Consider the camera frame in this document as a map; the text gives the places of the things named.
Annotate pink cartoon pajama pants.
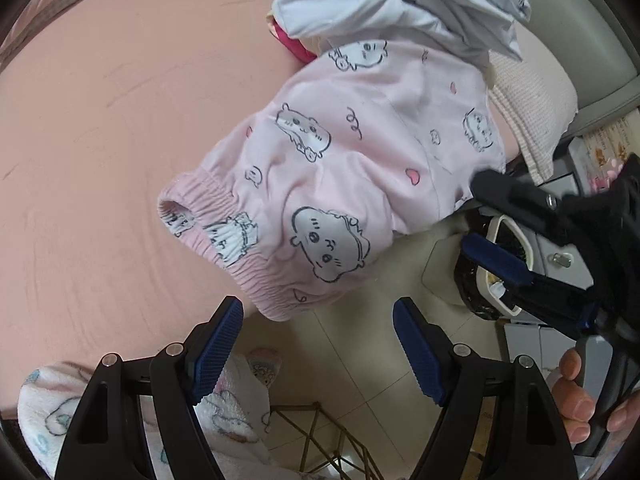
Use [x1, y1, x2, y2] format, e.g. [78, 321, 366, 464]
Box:
[158, 39, 506, 322]

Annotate pile of folded clothes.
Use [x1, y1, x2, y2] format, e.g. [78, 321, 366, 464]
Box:
[271, 0, 532, 70]

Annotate person right hand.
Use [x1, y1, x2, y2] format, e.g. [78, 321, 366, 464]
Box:
[551, 348, 640, 444]

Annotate white bedside waste bin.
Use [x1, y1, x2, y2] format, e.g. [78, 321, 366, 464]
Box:
[454, 209, 534, 321]

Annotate fluffy cartoon pajama leg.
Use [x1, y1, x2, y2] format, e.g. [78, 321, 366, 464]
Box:
[16, 346, 286, 480]

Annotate beige pillow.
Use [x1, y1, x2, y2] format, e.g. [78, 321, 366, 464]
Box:
[488, 24, 578, 184]

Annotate green bed headboard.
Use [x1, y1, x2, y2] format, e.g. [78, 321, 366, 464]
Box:
[527, 0, 639, 136]

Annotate pink bed sheet mattress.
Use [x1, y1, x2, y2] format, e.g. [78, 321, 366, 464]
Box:
[1, 0, 335, 406]

